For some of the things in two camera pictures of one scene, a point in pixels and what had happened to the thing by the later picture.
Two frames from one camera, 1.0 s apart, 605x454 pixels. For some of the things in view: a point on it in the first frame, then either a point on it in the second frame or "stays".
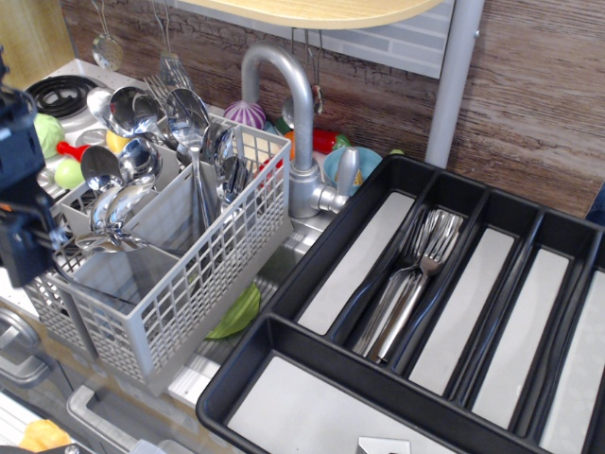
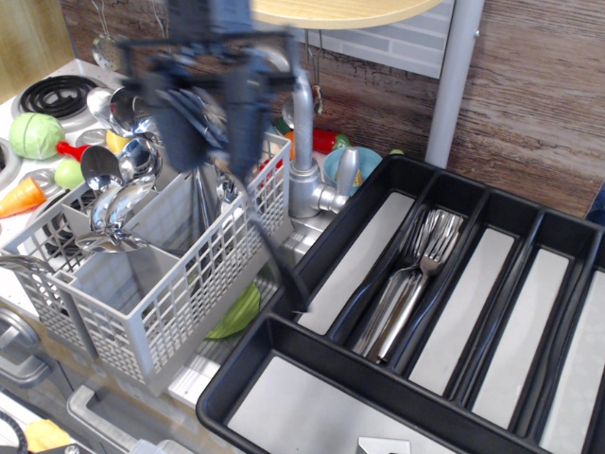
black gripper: x=28 y=238 to x=211 y=36
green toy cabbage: x=50 y=132 stays
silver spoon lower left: x=108 y=218 stays
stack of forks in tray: x=434 y=235 stays
